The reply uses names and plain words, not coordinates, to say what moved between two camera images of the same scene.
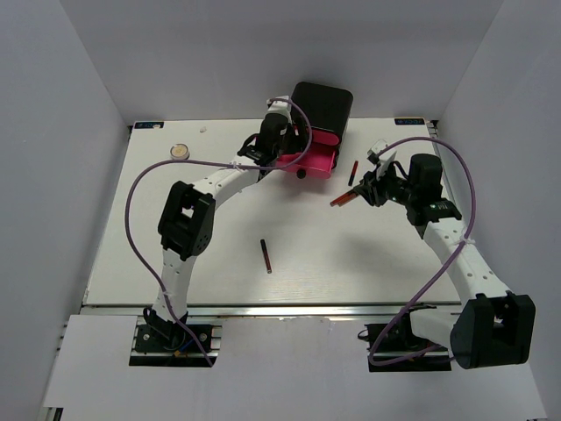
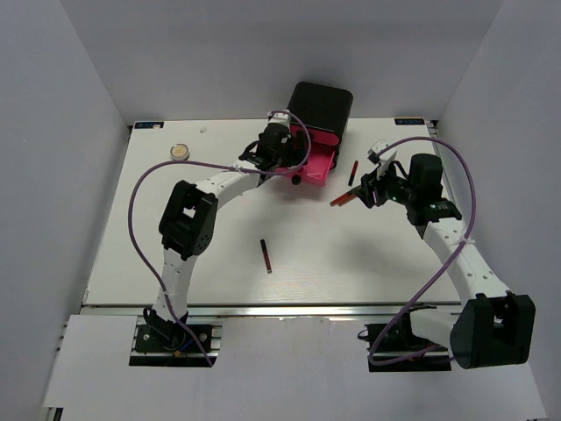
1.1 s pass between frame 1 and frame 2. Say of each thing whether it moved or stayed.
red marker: stayed
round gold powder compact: stayed
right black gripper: stayed
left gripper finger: moved
